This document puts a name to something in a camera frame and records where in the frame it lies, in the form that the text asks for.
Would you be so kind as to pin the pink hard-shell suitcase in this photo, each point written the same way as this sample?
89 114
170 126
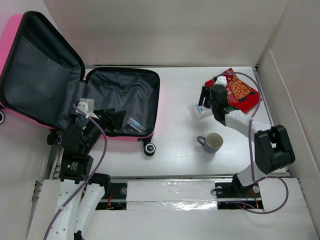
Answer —
42 76

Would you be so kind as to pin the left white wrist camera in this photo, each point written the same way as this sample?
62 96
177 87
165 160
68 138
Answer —
85 107

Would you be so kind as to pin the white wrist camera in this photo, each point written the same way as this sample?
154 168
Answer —
220 80
85 107

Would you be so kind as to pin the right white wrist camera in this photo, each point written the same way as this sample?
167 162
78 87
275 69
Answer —
220 80

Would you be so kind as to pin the white tissue packet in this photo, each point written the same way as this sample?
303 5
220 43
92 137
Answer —
199 113

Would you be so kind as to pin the purple ceramic mug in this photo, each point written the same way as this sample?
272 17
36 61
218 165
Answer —
211 143

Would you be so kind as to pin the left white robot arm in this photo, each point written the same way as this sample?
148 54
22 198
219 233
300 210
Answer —
81 187

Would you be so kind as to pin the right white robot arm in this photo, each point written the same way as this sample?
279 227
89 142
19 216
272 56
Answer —
270 146

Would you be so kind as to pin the metal base rail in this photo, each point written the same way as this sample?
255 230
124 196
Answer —
115 199

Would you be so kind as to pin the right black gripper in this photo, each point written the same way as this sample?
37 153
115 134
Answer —
205 93

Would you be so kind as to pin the red patterned cloth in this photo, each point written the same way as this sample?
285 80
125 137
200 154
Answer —
239 94

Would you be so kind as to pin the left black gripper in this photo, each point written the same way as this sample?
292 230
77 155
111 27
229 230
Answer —
113 119

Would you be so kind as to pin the clear packaged toothbrush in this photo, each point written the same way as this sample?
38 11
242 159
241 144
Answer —
135 125

